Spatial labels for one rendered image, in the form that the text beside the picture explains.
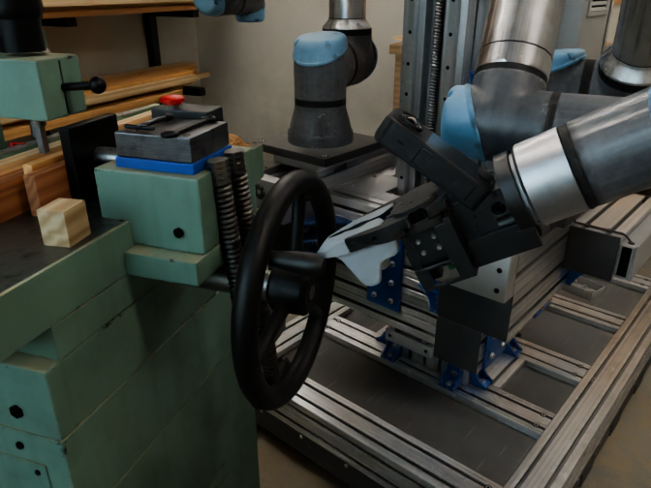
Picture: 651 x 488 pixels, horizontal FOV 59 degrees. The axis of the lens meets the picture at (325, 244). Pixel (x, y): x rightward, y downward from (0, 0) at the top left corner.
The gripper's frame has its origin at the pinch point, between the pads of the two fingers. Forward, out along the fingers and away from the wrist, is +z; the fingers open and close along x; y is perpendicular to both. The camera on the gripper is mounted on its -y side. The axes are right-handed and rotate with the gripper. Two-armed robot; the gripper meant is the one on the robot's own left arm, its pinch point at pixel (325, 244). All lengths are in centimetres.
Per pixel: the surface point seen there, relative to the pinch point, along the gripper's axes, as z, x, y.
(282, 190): 2.5, 2.1, -6.7
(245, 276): 6.0, -6.5, -1.7
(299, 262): 1.6, -3.6, -0.1
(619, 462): -2, 80, 106
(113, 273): 23.0, -4.5, -7.4
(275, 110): 169, 347, -22
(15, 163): 33.5, 1.7, -24.2
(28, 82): 24.8, 2.2, -30.6
